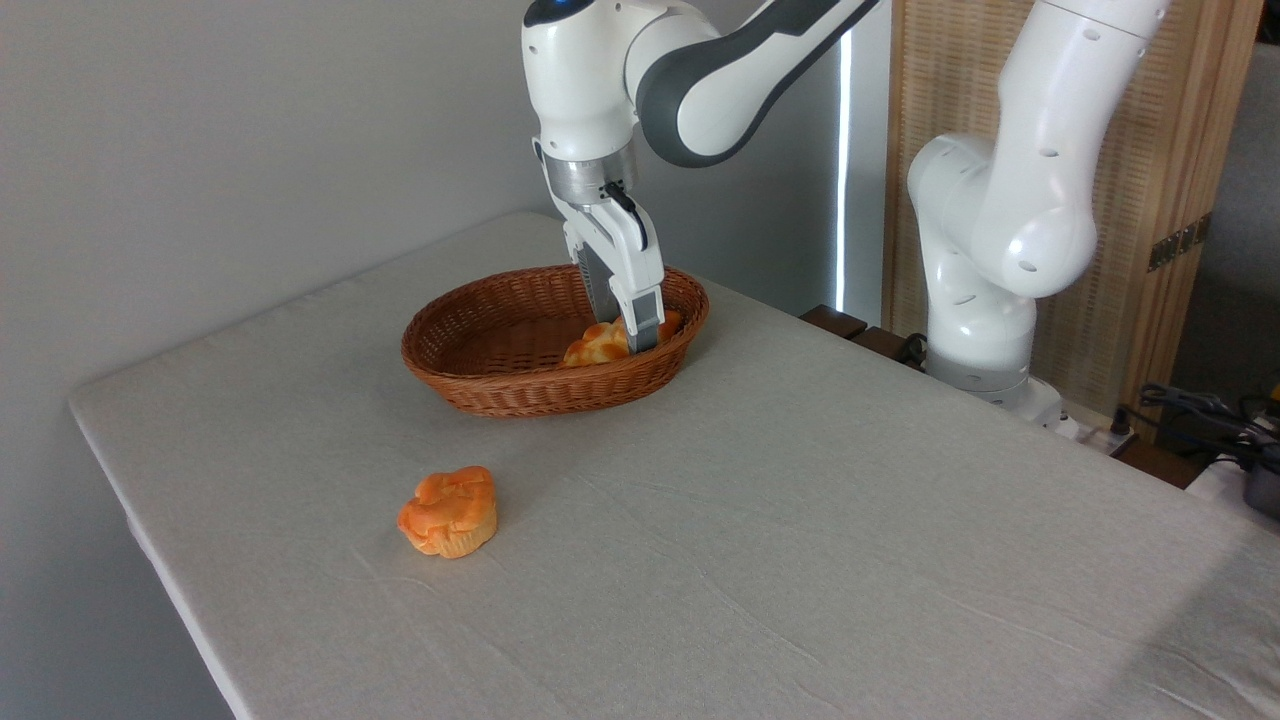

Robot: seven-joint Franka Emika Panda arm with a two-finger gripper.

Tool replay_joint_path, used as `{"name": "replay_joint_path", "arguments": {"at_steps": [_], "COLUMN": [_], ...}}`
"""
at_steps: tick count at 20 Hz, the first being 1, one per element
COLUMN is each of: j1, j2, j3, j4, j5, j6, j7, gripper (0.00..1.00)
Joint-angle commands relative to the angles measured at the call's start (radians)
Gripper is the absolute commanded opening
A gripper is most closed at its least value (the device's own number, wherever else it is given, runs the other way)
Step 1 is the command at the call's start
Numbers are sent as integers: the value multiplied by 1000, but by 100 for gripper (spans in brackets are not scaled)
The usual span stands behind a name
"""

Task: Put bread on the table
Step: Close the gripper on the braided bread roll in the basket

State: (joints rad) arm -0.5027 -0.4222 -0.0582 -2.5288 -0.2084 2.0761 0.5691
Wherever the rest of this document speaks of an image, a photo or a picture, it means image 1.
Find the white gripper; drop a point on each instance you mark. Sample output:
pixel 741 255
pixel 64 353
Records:
pixel 625 255

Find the brown oval wicker basket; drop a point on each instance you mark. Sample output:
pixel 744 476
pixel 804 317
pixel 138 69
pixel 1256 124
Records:
pixel 520 390

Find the metal screen hinge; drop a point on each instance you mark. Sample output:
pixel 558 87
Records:
pixel 1180 242

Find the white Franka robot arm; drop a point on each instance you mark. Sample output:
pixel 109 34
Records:
pixel 1030 200

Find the dark brown wooden furniture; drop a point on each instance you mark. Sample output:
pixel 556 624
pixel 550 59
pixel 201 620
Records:
pixel 835 320

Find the orange muffin-shaped bread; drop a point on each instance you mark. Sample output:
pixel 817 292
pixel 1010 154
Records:
pixel 450 515

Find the braided golden bread loaf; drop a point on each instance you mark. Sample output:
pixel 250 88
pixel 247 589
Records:
pixel 595 345

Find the light grey tablecloth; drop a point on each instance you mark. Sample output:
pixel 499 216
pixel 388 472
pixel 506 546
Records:
pixel 800 550

